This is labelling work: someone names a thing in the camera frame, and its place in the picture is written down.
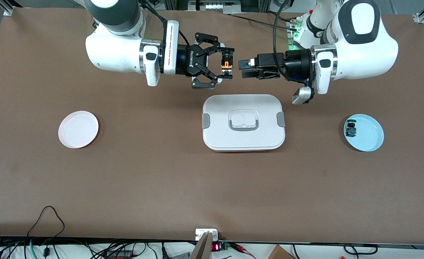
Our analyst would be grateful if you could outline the brown cardboard box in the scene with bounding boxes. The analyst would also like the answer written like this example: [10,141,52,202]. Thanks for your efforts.
[267,245,296,259]

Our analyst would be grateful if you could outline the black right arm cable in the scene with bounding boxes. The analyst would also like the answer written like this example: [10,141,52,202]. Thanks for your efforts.
[139,0,169,35]

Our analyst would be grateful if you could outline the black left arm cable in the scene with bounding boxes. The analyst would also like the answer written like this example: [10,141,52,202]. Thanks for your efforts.
[272,0,311,87]

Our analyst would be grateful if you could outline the looped thin black cable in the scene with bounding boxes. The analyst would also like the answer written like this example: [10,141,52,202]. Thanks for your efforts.
[26,205,66,252]

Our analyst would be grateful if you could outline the grey device with sockets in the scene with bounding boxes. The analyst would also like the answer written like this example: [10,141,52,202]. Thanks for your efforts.
[187,0,244,15]

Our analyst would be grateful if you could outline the red digit display module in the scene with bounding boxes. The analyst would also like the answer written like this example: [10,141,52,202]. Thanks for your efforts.
[211,242,231,253]

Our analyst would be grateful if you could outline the light blue round plate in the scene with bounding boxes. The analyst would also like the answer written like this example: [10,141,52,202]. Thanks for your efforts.
[343,114,384,152]

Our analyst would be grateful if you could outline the grey slanted post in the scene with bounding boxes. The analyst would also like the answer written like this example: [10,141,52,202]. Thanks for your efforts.
[190,232,214,259]

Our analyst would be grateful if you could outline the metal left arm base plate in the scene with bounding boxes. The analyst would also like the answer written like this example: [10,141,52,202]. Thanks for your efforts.
[287,18,307,50]

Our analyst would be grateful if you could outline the white lidded box grey clips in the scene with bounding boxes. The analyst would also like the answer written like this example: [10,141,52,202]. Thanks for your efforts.
[202,94,286,152]

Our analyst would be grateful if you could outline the black cable across table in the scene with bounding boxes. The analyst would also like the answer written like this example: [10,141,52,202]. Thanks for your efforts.
[228,13,298,32]

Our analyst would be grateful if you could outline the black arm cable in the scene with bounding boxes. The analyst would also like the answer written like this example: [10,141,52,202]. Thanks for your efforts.
[139,0,169,35]
[272,0,311,87]

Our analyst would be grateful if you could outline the pale pink round plate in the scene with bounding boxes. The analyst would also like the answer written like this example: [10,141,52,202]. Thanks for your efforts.
[58,111,99,149]

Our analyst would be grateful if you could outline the small white mount block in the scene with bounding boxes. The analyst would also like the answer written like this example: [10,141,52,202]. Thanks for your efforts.
[195,229,219,241]

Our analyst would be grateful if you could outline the orange push button switch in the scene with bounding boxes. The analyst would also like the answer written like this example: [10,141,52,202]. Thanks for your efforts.
[220,50,234,79]

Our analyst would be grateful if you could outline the red test clip lead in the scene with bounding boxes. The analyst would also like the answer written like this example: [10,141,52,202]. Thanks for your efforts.
[230,242,256,259]

